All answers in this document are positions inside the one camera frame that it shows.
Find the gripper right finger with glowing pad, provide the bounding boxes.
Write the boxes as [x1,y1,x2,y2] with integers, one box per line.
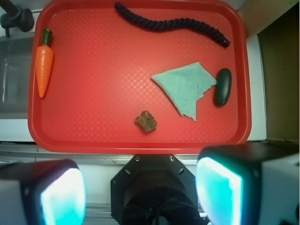
[195,142,300,225]

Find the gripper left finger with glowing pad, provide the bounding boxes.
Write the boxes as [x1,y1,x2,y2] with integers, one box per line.
[0,159,87,225]

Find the dark green plastic pickle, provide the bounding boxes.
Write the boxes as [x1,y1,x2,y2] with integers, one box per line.
[214,68,232,106]

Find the teal cloth piece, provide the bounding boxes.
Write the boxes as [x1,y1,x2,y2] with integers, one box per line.
[151,62,217,121]

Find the brown rock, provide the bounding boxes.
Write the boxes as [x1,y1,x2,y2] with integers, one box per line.
[135,111,158,133]

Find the red plastic tray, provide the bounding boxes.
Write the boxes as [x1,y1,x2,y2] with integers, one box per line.
[28,0,251,154]

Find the orange toy carrot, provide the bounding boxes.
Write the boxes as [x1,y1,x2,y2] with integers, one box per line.
[36,29,53,98]

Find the grey metal bin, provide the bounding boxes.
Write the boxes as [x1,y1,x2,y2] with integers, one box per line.
[0,35,33,119]

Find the dark purple rope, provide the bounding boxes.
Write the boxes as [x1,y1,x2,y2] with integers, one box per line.
[114,2,231,48]

